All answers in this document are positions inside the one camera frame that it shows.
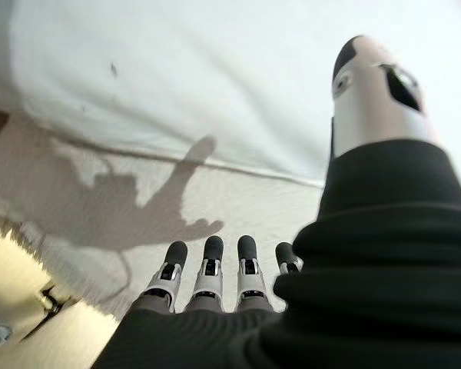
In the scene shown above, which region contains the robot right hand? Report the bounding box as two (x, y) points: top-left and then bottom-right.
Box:
(91, 34), (461, 369)

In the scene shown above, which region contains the white duvet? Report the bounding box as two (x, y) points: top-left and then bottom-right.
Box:
(0, 0), (461, 190)

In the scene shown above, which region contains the cream fringed throw blanket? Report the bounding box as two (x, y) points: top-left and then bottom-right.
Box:
(0, 111), (326, 322)

